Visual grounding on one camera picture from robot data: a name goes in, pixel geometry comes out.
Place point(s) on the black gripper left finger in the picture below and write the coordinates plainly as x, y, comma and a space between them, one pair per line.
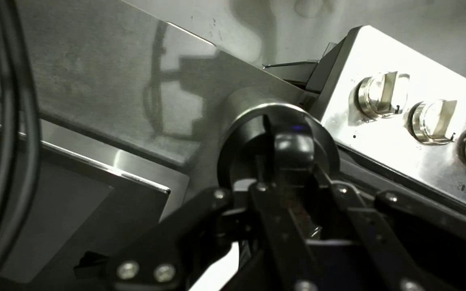
174, 252

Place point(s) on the stainless gas stove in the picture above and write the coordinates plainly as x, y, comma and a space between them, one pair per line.
396, 107

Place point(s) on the silver steel bottle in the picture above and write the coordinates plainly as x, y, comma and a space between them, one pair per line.
242, 107

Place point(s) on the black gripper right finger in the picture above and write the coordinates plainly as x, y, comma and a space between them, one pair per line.
394, 243

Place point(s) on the black steel microwave oven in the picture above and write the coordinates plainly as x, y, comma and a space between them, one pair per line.
90, 197

